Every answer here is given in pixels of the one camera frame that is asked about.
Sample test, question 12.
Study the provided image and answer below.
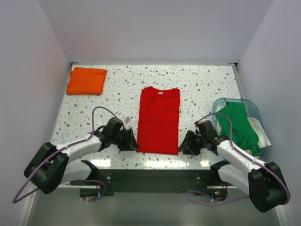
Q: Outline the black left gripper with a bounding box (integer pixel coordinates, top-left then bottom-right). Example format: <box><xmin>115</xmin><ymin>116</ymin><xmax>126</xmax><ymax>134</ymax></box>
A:
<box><xmin>111</xmin><ymin>128</ymin><xmax>139</xmax><ymax>151</ymax></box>

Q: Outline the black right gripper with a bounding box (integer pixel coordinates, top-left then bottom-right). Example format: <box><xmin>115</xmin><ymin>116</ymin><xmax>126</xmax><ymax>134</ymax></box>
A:
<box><xmin>177</xmin><ymin>130</ymin><xmax>206</xmax><ymax>156</ymax></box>

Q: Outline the red t shirt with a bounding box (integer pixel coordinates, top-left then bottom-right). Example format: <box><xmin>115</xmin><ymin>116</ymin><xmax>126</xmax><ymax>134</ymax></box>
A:
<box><xmin>137</xmin><ymin>86</ymin><xmax>180</xmax><ymax>155</ymax></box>

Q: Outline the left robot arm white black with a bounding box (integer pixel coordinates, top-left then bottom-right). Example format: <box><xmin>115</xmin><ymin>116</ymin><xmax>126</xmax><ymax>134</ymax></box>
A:
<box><xmin>24</xmin><ymin>117</ymin><xmax>140</xmax><ymax>194</ymax></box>

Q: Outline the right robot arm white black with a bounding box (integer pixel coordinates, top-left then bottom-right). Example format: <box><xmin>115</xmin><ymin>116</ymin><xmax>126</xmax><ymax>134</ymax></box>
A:
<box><xmin>178</xmin><ymin>120</ymin><xmax>291</xmax><ymax>213</ymax></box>

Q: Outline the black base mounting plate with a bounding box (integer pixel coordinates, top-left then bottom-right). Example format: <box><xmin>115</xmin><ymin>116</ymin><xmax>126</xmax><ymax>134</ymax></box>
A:
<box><xmin>70</xmin><ymin>169</ymin><xmax>228</xmax><ymax>201</ymax></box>

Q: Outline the green t shirt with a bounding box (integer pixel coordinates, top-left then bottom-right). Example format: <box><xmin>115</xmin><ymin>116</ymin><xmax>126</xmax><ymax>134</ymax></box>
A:
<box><xmin>216</xmin><ymin>102</ymin><xmax>261</xmax><ymax>153</ymax></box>

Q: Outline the beige t shirt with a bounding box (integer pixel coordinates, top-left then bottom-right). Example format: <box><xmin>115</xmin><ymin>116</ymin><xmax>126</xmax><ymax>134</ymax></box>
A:
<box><xmin>245</xmin><ymin>150</ymin><xmax>261</xmax><ymax>159</ymax></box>

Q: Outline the clear blue plastic basket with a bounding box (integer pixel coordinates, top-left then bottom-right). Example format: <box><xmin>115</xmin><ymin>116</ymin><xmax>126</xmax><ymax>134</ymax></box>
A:
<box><xmin>212</xmin><ymin>97</ymin><xmax>271</xmax><ymax>161</ymax></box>

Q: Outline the white t shirt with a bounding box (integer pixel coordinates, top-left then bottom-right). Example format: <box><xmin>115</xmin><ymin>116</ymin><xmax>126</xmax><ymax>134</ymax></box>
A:
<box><xmin>248</xmin><ymin>117</ymin><xmax>271</xmax><ymax>148</ymax></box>

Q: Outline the folded orange t shirt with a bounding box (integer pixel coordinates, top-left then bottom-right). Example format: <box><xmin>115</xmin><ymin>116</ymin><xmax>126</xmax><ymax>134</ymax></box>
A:
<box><xmin>66</xmin><ymin>67</ymin><xmax>107</xmax><ymax>95</ymax></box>

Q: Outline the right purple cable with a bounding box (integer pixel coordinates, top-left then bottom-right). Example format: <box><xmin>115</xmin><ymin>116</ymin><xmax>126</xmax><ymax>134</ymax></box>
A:
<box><xmin>185</xmin><ymin>113</ymin><xmax>291</xmax><ymax>207</ymax></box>

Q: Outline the purple cable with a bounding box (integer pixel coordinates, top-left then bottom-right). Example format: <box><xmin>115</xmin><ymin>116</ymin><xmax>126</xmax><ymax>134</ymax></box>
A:
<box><xmin>185</xmin><ymin>113</ymin><xmax>291</xmax><ymax>207</ymax></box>
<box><xmin>12</xmin><ymin>107</ymin><xmax>120</xmax><ymax>203</ymax></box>

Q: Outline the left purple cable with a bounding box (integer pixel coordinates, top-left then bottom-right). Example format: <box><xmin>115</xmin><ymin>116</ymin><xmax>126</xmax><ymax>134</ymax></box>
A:
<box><xmin>12</xmin><ymin>107</ymin><xmax>120</xmax><ymax>203</ymax></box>

